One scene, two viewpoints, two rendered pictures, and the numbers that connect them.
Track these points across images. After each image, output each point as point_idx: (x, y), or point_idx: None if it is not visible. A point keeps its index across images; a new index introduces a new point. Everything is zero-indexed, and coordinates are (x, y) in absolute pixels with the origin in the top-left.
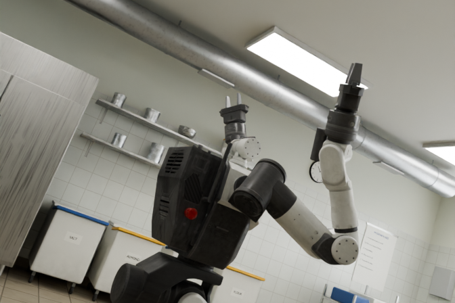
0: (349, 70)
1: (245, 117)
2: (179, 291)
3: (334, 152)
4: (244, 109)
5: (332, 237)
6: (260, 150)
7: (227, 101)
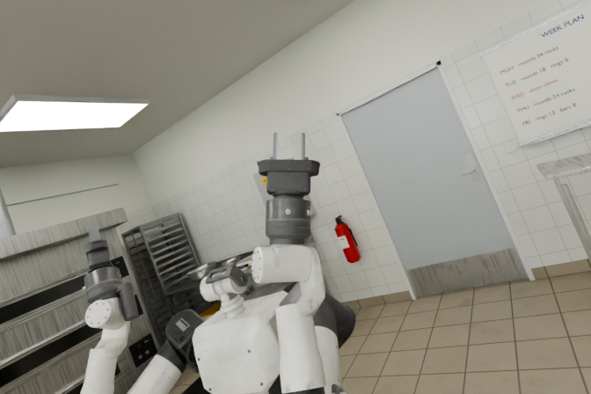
0: (98, 232)
1: (266, 182)
2: None
3: None
4: (262, 175)
5: None
6: (201, 291)
7: (300, 147)
